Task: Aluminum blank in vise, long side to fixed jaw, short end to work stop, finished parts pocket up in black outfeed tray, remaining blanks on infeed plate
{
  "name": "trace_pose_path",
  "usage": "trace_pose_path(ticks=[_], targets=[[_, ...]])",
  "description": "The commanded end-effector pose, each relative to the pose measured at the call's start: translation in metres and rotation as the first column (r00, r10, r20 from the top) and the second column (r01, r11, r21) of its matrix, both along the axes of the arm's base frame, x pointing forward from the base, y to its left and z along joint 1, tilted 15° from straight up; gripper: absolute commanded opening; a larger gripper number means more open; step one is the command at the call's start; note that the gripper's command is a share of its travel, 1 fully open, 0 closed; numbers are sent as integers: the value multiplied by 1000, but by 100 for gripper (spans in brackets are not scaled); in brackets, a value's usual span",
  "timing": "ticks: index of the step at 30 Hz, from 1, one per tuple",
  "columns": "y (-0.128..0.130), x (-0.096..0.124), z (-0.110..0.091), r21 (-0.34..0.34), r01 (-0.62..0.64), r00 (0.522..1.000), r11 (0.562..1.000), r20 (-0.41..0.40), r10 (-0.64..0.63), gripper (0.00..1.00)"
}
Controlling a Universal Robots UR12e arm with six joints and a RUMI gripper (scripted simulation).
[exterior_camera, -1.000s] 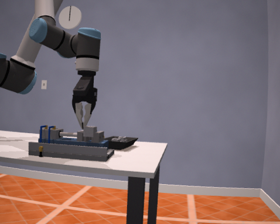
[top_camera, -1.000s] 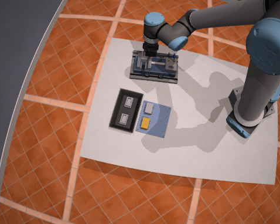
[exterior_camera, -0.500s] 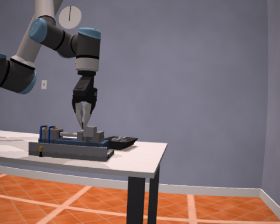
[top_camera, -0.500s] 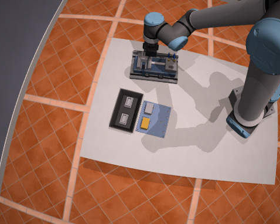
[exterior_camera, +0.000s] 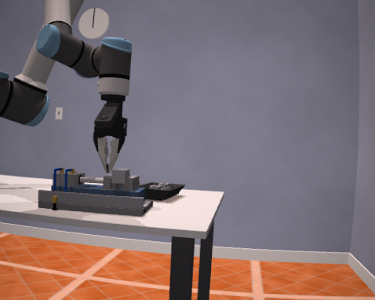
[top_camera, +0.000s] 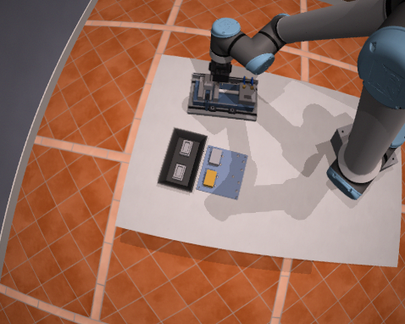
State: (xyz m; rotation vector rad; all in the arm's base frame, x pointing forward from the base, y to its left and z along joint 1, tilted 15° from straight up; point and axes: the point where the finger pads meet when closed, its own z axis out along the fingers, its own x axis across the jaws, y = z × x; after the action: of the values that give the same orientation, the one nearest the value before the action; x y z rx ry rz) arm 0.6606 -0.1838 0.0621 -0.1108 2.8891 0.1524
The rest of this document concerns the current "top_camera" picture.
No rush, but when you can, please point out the yellow rectangular block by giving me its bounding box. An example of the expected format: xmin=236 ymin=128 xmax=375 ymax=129
xmin=203 ymin=170 xmax=217 ymax=188

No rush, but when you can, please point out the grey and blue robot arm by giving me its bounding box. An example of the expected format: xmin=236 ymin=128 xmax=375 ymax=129
xmin=209 ymin=0 xmax=405 ymax=200

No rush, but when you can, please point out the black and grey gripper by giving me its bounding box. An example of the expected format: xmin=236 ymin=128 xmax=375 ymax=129
xmin=208 ymin=59 xmax=232 ymax=86

